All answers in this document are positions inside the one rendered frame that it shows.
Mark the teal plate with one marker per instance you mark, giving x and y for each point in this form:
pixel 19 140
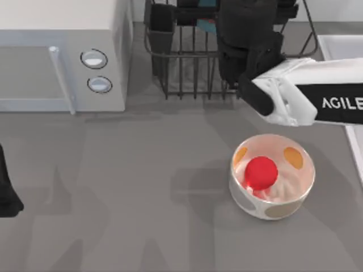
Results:
pixel 206 26

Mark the black cutlery holder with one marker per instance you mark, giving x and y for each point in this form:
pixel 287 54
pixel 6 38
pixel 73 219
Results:
pixel 161 37

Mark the round grey microwave knob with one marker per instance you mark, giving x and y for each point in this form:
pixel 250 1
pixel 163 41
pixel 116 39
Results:
pixel 93 59
pixel 99 84

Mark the red ball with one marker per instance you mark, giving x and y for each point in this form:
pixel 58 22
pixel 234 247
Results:
pixel 261 173

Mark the pale microwave oven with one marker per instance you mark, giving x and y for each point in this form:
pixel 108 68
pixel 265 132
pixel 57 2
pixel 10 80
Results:
pixel 65 17

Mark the white bowl with orange dots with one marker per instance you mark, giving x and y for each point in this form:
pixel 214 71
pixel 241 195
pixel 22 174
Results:
pixel 295 195

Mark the pale microwave door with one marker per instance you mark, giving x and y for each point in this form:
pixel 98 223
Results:
pixel 25 73

